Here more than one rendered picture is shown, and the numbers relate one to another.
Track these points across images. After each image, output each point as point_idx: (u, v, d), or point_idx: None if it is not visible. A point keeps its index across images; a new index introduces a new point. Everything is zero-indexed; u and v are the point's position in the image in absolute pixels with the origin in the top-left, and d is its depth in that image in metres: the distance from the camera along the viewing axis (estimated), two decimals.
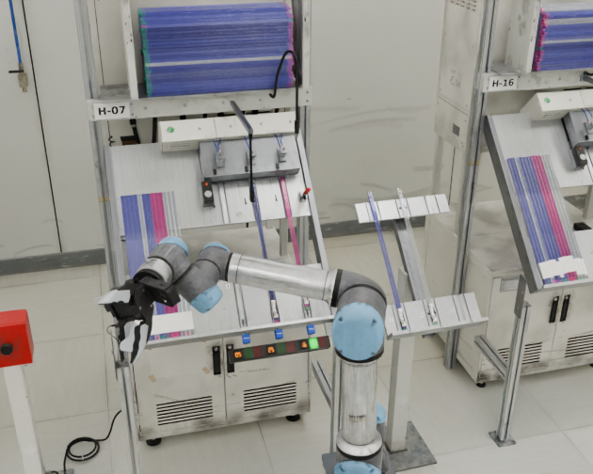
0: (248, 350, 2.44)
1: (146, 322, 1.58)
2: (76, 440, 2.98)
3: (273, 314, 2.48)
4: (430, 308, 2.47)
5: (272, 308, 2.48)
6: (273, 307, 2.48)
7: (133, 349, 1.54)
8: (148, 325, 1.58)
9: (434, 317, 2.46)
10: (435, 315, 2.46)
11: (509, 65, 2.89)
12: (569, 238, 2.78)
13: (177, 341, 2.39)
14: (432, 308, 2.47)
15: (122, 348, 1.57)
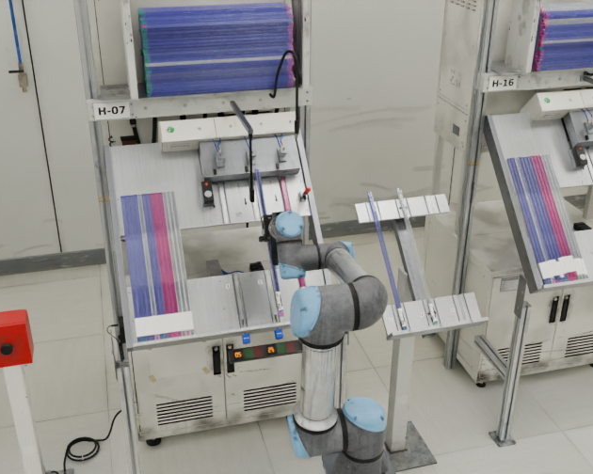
0: (248, 350, 2.44)
1: None
2: (76, 440, 2.98)
3: (278, 307, 2.38)
4: (430, 308, 2.47)
5: (277, 301, 2.39)
6: (278, 299, 2.38)
7: None
8: None
9: (434, 317, 2.46)
10: (435, 315, 2.46)
11: (509, 65, 2.89)
12: (569, 238, 2.78)
13: (177, 341, 2.39)
14: (432, 308, 2.47)
15: None
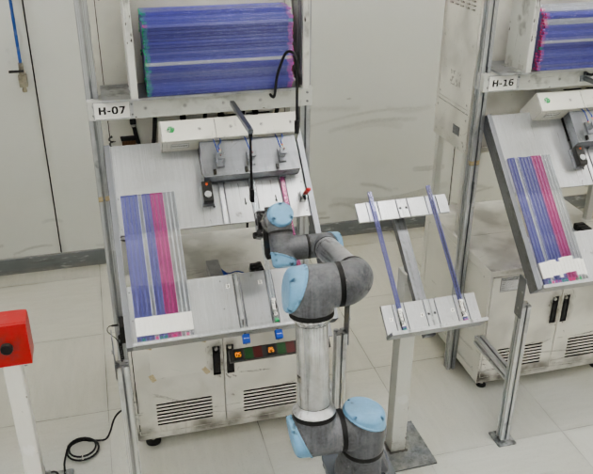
0: (248, 350, 2.44)
1: None
2: (76, 440, 2.98)
3: (461, 313, 2.49)
4: (272, 302, 2.48)
5: (460, 308, 2.49)
6: (461, 306, 2.49)
7: None
8: None
9: (275, 311, 2.47)
10: (277, 309, 2.47)
11: (509, 65, 2.89)
12: (569, 238, 2.78)
13: (177, 341, 2.39)
14: (274, 303, 2.48)
15: None
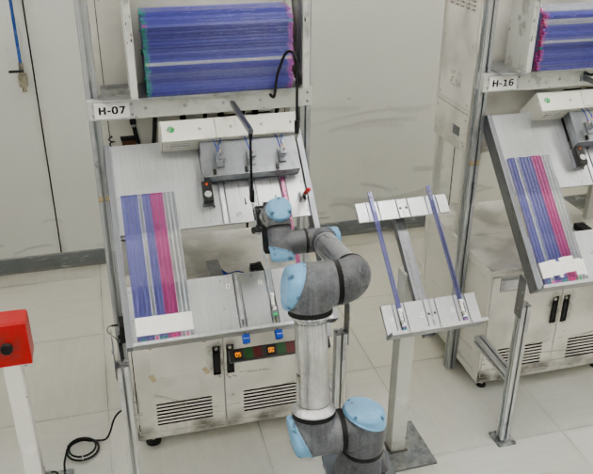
0: (248, 350, 2.44)
1: None
2: (76, 440, 2.98)
3: (461, 313, 2.49)
4: (271, 296, 2.49)
5: (460, 308, 2.49)
6: (461, 306, 2.49)
7: None
8: None
9: (274, 306, 2.48)
10: (275, 304, 2.48)
11: (509, 65, 2.89)
12: (569, 238, 2.78)
13: (177, 341, 2.39)
14: (273, 297, 2.49)
15: None
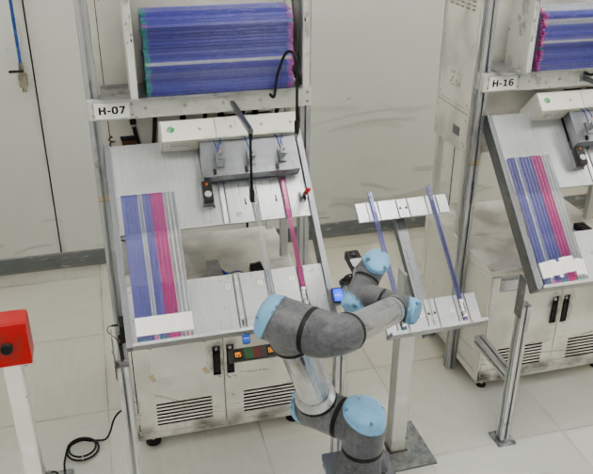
0: (248, 350, 2.44)
1: None
2: (76, 440, 2.98)
3: (461, 313, 2.49)
4: None
5: (460, 308, 2.49)
6: (461, 306, 2.49)
7: None
8: None
9: None
10: None
11: (509, 65, 2.89)
12: (569, 238, 2.78)
13: (177, 341, 2.39)
14: None
15: None
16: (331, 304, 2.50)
